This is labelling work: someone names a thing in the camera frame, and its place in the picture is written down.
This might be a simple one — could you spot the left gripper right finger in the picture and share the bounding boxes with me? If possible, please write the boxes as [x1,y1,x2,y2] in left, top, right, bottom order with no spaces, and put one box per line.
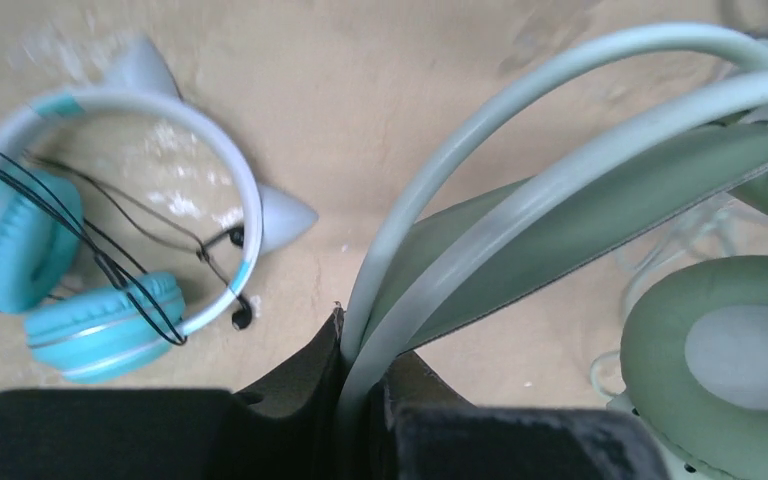
[367,353,669,479]

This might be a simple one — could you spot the mint green headphones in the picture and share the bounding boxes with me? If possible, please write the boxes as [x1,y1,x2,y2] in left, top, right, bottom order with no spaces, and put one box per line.
[335,23,768,479]

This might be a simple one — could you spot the black wired earbuds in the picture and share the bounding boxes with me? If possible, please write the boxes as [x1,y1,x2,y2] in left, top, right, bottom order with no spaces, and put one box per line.
[0,139,256,352]

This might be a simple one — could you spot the teal cat-ear headphones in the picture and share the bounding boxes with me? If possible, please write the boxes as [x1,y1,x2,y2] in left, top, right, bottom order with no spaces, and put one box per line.
[0,36,318,384]

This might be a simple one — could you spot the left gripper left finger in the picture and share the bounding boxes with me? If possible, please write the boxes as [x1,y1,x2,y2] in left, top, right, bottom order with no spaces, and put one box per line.
[0,307,344,479]

